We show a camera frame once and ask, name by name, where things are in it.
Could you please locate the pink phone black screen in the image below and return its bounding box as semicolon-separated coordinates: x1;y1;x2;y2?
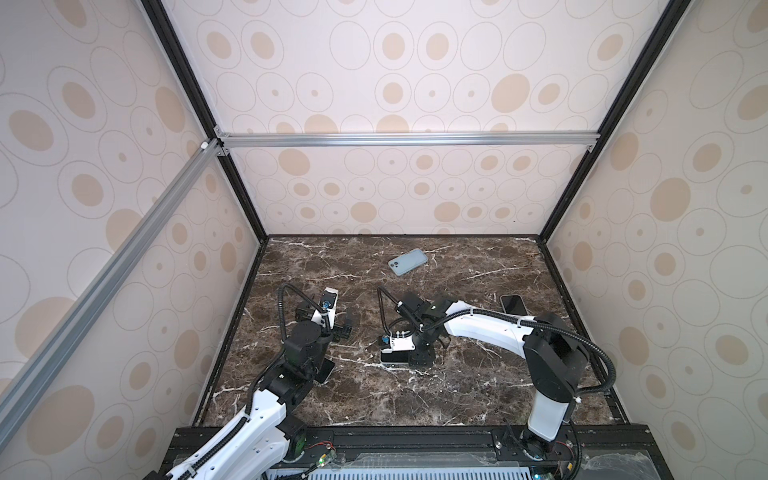
500;294;528;316

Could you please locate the dark blue phone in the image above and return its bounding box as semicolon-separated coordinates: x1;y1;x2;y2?
380;350;410;368

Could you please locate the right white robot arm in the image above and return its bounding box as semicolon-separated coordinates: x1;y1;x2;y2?
380;294;589;446

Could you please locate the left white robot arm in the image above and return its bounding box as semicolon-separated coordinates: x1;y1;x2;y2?
146;293;337;479

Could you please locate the far light blue phone case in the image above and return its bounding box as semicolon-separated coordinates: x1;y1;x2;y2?
388;249;428;277

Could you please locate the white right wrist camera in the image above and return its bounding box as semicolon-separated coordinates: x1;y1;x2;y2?
381;332;416;354

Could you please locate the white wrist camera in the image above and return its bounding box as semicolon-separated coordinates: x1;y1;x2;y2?
381;332;416;354
317;288;339;331

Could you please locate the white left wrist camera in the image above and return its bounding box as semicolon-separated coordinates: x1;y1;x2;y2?
317;288;339;331

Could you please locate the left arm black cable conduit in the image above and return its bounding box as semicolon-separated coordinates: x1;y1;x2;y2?
242;283;328;415

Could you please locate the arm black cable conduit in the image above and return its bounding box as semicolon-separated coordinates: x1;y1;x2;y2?
242;283;328;415
376;286;618;397

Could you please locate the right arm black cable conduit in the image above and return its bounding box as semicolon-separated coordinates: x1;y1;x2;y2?
376;286;618;397

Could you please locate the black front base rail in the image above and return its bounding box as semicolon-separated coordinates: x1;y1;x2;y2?
157;424;673;480

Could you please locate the back aluminium rail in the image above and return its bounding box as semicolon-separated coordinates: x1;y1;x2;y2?
203;130;600;152

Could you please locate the aluminium rail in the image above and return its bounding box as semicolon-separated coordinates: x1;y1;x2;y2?
1;138;222;449
203;130;600;152

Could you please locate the left aluminium rail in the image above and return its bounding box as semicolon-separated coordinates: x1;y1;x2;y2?
1;138;222;449

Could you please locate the black corner frame post left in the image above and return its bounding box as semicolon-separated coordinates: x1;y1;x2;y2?
139;0;269;242

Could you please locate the black corner frame post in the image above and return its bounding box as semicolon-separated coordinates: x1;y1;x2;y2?
538;0;692;245
139;0;269;242

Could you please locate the black corner frame post right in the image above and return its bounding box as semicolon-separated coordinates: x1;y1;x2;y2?
538;0;692;245

